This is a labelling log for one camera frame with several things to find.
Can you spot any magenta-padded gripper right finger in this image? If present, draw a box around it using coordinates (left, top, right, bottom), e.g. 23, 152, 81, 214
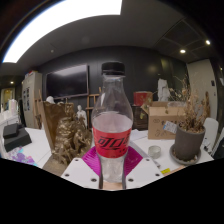
123, 146, 164, 190

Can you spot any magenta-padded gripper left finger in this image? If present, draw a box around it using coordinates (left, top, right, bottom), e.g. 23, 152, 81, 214
60, 146, 101, 190

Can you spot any clear red-label drink bottle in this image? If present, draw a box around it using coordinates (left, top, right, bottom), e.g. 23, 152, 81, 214
90, 61, 134, 184

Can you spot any small glass jar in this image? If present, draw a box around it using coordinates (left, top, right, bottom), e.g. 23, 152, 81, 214
147, 144, 162, 160

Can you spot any golden relief sculpture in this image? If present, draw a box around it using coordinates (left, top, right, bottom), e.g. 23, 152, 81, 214
38, 99, 93, 166

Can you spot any grey plant saucer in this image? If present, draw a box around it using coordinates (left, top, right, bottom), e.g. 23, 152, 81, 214
169, 143, 203, 167

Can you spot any brown cardboard box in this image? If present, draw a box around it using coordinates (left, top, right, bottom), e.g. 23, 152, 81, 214
141, 100, 186, 140

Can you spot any grey pot with dry plant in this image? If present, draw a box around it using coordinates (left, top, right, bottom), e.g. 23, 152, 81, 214
168, 74, 211, 163

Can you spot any white plaster figure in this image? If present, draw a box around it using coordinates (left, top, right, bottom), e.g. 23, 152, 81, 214
76, 104, 88, 128

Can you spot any teal colourful paper sheet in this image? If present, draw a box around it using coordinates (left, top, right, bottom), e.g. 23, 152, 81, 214
6, 146, 39, 168

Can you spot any wooden easel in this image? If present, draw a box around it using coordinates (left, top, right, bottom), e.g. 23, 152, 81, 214
85, 87, 102, 129

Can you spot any black flat box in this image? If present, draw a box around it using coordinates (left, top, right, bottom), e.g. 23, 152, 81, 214
3, 126, 33, 153
2, 122, 21, 139

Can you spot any red box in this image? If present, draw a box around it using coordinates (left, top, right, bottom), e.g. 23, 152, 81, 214
133, 90, 153, 107

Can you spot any white chair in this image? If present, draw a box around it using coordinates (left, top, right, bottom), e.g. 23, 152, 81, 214
213, 128, 224, 159
203, 117, 220, 151

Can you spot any white cabinet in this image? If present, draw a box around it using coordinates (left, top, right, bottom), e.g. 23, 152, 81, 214
21, 70, 44, 129

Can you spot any long ceiling light strip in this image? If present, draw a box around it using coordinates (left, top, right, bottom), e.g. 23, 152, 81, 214
2, 0, 124, 64

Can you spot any black wall screen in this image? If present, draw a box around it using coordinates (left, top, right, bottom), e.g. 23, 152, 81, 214
45, 63, 90, 100

